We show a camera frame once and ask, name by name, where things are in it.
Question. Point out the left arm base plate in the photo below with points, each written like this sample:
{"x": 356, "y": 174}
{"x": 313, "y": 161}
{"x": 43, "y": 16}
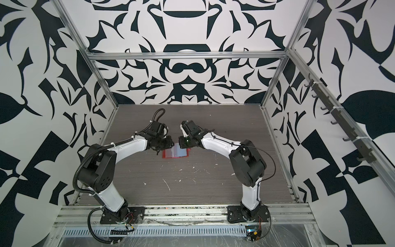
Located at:
{"x": 130, "y": 215}

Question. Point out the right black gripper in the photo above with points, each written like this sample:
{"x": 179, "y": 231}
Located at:
{"x": 181, "y": 141}

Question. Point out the small circuit board right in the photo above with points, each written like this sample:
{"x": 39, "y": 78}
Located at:
{"x": 253, "y": 232}

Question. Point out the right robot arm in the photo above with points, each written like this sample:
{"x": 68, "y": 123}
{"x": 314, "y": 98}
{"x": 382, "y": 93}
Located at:
{"x": 246, "y": 161}

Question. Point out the wall hook rack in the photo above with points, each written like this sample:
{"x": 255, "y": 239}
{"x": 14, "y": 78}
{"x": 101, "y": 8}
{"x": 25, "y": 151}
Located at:
{"x": 342, "y": 118}

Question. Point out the small circuit board left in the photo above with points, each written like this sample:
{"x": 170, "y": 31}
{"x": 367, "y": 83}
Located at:
{"x": 119, "y": 232}

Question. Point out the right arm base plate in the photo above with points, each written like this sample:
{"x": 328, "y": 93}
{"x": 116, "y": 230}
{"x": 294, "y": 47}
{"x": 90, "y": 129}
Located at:
{"x": 239, "y": 214}

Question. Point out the small circuit board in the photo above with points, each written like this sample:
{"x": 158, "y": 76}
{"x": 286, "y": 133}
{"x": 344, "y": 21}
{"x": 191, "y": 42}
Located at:
{"x": 119, "y": 232}
{"x": 253, "y": 232}

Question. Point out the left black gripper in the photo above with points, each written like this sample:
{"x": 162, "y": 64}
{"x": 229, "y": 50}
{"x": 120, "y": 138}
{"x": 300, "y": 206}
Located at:
{"x": 170, "y": 144}

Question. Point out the red leather card holder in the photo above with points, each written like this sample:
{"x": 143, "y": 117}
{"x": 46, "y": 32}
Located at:
{"x": 175, "y": 152}

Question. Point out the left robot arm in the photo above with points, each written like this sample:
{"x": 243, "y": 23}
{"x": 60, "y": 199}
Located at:
{"x": 96, "y": 172}

